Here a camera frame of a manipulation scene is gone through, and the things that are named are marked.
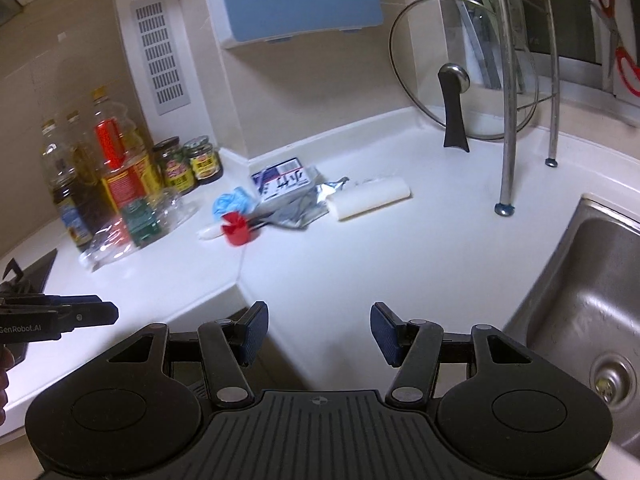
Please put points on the white bubble wrap roll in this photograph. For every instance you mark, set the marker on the white bubble wrap roll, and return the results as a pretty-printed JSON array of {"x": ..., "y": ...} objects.
[{"x": 367, "y": 197}]

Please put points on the steel dish rack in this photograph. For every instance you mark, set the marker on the steel dish rack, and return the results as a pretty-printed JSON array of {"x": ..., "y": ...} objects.
[{"x": 510, "y": 110}]

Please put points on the blue white wall dispenser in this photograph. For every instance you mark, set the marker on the blue white wall dispenser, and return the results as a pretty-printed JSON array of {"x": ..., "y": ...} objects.
[{"x": 300, "y": 5}]

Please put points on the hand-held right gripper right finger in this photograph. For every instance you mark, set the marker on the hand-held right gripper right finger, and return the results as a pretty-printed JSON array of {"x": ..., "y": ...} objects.
[{"x": 387, "y": 335}]

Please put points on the silver foil pouch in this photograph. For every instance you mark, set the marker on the silver foil pouch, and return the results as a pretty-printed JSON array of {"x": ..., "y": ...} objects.
[{"x": 305, "y": 207}]

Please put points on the black gas stove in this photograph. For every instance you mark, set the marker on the black gas stove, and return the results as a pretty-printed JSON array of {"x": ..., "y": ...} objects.
[{"x": 35, "y": 272}]

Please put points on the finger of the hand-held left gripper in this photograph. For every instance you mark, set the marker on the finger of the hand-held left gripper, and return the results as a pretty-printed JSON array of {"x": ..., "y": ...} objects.
[
  {"x": 50, "y": 300},
  {"x": 90, "y": 316}
]

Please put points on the crumpled blue face mask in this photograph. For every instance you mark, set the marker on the crumpled blue face mask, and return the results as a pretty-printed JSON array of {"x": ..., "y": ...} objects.
[{"x": 235, "y": 202}]

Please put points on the slim yellow cap bottle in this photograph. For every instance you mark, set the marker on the slim yellow cap bottle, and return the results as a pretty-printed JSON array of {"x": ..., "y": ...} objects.
[{"x": 82, "y": 155}]

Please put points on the sauce jar with dark lid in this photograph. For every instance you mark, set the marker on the sauce jar with dark lid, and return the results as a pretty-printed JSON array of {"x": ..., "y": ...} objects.
[{"x": 175, "y": 170}]

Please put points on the stainless steel sink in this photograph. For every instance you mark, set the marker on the stainless steel sink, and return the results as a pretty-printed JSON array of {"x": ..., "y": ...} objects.
[{"x": 590, "y": 285}]

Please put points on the blue label oil bottle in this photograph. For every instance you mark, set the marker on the blue label oil bottle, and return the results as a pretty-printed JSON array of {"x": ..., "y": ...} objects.
[{"x": 67, "y": 205}]

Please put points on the crushed clear green label bottle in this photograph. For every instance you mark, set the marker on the crushed clear green label bottle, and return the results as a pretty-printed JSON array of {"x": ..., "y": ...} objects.
[{"x": 142, "y": 225}]

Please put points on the small white oblong piece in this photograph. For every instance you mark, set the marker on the small white oblong piece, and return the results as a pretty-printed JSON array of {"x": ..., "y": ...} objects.
[{"x": 210, "y": 232}]

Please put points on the sauce jar with checkered lid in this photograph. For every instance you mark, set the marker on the sauce jar with checkered lid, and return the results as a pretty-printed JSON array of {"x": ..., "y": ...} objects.
[{"x": 202, "y": 162}]

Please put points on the blue white packet box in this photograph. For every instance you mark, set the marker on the blue white packet box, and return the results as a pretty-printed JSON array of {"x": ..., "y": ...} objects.
[{"x": 282, "y": 180}]

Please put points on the grey wall vent grille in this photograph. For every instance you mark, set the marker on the grey wall vent grille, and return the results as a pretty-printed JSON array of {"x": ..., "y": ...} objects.
[{"x": 160, "y": 55}]

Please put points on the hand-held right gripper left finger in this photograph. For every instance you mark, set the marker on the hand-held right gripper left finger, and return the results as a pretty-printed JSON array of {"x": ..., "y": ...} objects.
[{"x": 252, "y": 335}]

